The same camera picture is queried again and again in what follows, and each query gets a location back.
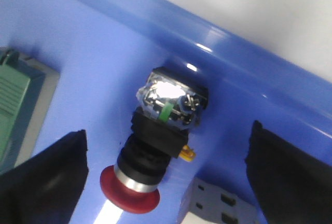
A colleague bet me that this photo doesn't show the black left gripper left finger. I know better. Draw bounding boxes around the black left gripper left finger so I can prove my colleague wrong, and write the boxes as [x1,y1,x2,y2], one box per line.
[1,130,89,223]

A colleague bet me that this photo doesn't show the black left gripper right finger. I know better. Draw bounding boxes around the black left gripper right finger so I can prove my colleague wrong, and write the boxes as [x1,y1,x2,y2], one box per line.
[245,120,331,223]

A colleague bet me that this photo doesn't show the red emergency stop button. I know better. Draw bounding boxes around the red emergency stop button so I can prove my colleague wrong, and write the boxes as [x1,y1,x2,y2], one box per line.
[100,66,209,214]

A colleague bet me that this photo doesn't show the white grey connector block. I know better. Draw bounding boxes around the white grey connector block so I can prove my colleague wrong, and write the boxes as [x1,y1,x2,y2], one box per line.
[176,177,259,223]

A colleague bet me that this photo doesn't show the green terminal block module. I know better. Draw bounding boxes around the green terminal block module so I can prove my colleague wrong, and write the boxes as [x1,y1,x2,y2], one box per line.
[1,47,60,174]

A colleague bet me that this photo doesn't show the blue plastic tray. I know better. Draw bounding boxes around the blue plastic tray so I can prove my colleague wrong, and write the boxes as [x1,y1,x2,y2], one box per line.
[1,0,331,223]

